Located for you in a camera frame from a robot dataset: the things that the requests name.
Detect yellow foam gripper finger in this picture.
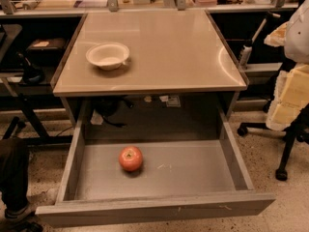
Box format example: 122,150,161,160
266,64,309,131

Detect red apple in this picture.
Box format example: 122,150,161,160
118,146,143,172

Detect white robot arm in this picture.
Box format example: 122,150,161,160
266,0,309,131

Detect grey counter cabinet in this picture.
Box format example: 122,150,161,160
53,9,247,132

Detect open grey drawer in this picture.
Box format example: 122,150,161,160
37,120,275,227

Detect black office chair base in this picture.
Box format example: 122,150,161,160
237,105,309,181

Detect white paper bowl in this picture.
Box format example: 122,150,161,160
86,43,130,71

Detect black box on shelf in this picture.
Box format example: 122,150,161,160
26,38,67,63

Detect black device on shelf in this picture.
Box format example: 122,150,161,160
16,52,44,84

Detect person leg dark trousers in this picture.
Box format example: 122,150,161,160
0,138,29,213

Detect grey shoe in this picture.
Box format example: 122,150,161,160
5,203,35,223

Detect white tube with black handle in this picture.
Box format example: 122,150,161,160
239,12,281,69

